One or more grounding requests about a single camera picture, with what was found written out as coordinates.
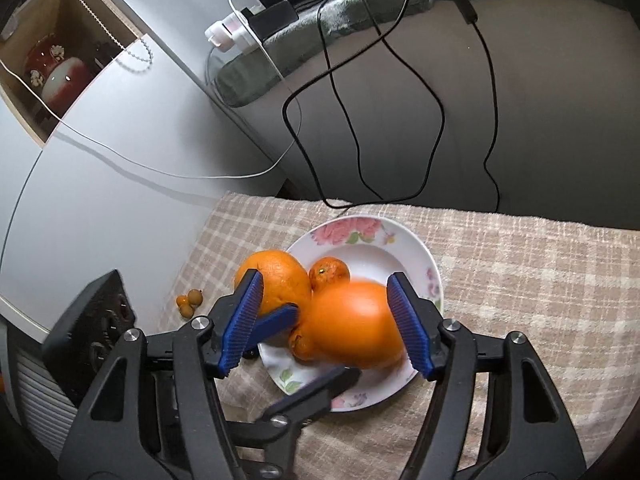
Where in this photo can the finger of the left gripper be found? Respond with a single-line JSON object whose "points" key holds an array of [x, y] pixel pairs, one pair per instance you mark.
{"points": [[278, 428], [275, 322]]}

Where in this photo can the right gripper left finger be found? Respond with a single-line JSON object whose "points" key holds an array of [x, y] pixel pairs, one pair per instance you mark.
{"points": [[203, 350]]}

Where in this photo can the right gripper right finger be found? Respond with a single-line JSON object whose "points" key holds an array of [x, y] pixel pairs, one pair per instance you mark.
{"points": [[527, 432]]}

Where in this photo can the large rough orange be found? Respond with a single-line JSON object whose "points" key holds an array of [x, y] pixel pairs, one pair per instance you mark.
{"points": [[285, 280]]}

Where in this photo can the brown longan fruit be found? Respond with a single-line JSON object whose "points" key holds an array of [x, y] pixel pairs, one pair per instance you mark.
{"points": [[195, 298], [186, 310]]}

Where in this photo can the small orange tangerine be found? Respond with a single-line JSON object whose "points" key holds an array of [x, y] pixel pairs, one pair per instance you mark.
{"points": [[328, 271]]}

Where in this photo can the smooth round orange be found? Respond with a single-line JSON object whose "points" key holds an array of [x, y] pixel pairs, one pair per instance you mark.
{"points": [[350, 323]]}

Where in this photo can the small orange kumquat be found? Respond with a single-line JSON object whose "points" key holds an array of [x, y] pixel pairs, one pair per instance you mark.
{"points": [[182, 300]]}

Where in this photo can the floral white plate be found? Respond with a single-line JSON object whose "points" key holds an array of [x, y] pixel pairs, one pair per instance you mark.
{"points": [[372, 248]]}

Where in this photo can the beige plaid cloth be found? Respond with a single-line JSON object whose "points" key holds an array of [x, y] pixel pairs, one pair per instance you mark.
{"points": [[572, 289]]}

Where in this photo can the red white vase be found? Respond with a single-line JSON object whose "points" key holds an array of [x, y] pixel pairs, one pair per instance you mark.
{"points": [[57, 77]]}

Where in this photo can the white power strip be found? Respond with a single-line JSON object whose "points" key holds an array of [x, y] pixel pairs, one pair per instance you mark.
{"points": [[234, 31]]}

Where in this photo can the wooden wall shelf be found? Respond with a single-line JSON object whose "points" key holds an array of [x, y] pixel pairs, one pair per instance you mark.
{"points": [[93, 30]]}

